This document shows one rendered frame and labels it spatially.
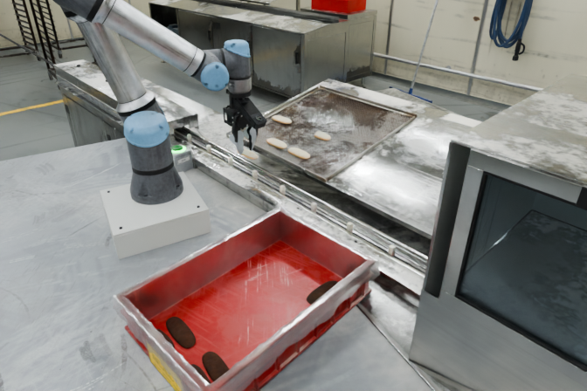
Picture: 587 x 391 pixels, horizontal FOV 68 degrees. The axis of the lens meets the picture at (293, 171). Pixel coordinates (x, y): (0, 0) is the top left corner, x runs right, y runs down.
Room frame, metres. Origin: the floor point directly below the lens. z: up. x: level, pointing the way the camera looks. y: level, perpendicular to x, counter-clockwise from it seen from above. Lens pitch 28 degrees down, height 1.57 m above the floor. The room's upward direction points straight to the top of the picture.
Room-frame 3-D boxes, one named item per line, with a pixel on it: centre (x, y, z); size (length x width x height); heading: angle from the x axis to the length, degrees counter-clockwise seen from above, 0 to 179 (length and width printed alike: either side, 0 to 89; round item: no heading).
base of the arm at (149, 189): (1.11, 0.41, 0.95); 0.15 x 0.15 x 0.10
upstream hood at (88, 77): (2.11, 0.89, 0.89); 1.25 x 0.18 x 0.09; 43
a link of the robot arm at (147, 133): (1.12, 0.41, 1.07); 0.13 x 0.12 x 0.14; 20
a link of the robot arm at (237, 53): (1.34, 0.17, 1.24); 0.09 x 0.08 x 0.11; 110
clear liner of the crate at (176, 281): (0.72, 0.09, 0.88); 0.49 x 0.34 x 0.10; 136
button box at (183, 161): (1.41, 0.41, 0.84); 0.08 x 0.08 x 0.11; 43
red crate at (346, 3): (5.09, -0.49, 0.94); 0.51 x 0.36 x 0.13; 47
